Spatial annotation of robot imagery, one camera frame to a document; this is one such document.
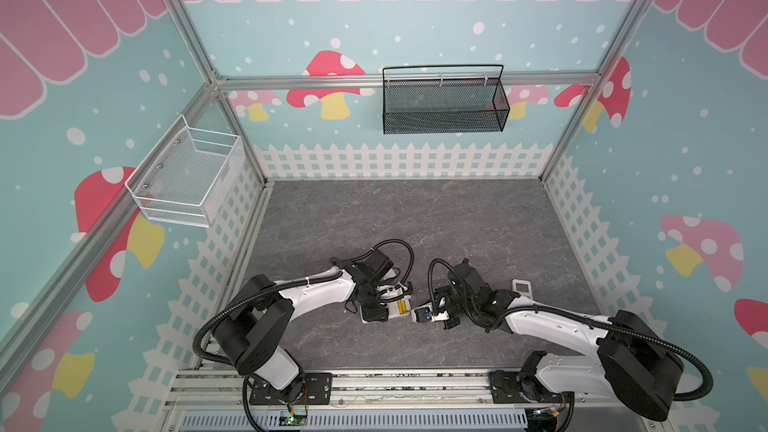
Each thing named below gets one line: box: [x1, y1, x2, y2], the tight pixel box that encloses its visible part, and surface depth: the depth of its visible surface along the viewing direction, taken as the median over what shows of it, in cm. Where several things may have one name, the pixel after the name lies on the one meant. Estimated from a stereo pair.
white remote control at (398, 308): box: [387, 299, 411, 319], surface depth 89 cm
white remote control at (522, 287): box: [512, 278, 533, 299], surface depth 92 cm
